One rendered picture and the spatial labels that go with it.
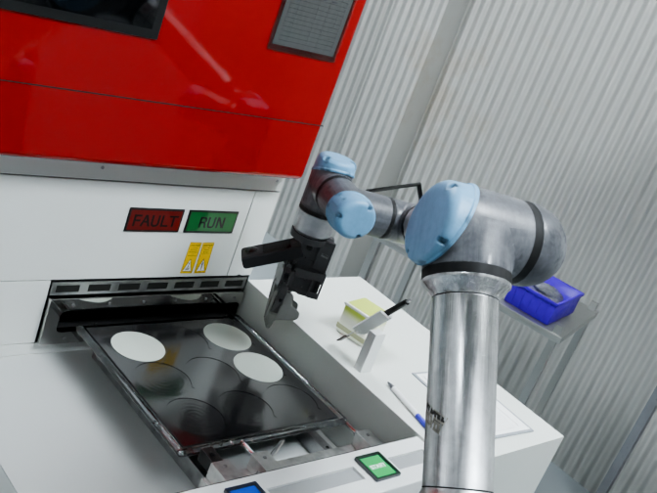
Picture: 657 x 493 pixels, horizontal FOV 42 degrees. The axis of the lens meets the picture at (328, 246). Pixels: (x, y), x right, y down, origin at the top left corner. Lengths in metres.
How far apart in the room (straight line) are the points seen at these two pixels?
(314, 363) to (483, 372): 0.69
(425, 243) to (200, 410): 0.57
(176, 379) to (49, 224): 0.34
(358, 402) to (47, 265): 0.61
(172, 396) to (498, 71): 2.77
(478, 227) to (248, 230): 0.78
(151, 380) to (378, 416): 0.41
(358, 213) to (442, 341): 0.43
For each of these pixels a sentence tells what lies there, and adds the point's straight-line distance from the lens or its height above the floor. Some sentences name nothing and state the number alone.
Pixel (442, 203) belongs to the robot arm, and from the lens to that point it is 1.10.
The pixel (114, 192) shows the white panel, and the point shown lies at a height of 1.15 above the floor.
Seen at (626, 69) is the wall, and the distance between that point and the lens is 3.68.
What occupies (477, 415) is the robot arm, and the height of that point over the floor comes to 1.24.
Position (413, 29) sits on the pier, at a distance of 4.13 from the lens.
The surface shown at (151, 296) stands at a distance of 1.71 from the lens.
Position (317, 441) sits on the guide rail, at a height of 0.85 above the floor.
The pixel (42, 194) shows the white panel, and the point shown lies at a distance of 1.50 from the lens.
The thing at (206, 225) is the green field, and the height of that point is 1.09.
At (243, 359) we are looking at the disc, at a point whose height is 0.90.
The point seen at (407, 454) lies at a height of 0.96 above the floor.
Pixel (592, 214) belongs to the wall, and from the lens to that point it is 3.68.
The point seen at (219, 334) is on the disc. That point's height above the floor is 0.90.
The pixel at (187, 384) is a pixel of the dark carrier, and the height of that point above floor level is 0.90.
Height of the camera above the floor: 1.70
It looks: 20 degrees down
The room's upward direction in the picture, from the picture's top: 21 degrees clockwise
